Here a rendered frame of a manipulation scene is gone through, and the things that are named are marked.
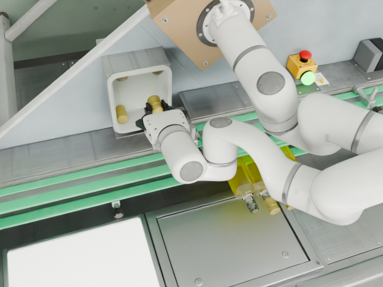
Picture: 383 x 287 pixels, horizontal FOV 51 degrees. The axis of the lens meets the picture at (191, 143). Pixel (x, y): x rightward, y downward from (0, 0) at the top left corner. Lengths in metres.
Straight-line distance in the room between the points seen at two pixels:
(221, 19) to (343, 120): 0.38
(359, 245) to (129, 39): 0.96
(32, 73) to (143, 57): 0.88
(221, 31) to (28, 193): 0.69
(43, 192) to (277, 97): 0.71
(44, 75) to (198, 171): 1.18
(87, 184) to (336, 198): 0.74
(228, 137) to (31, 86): 1.20
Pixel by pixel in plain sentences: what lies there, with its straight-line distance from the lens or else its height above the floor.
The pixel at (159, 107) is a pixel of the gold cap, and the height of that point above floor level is 0.93.
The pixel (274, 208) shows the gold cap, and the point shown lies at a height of 1.16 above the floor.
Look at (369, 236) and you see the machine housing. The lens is 1.47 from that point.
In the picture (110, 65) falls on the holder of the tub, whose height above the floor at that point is 0.80.
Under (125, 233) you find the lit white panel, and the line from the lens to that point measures 1.28.
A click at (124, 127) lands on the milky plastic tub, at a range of 1.20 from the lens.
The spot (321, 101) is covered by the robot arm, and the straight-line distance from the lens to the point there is 0.81.
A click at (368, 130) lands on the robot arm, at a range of 0.78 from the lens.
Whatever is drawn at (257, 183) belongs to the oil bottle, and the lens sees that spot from 1.22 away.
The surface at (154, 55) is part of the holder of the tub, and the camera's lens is 1.11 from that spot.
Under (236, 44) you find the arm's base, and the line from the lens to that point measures 0.92.
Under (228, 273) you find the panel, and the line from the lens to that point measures 1.24.
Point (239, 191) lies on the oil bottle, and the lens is 1.20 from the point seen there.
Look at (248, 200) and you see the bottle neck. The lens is 1.20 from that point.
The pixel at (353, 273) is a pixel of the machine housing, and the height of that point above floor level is 1.36.
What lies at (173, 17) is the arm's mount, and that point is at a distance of 0.98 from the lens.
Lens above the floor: 1.64
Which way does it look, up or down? 37 degrees down
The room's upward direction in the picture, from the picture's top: 156 degrees clockwise
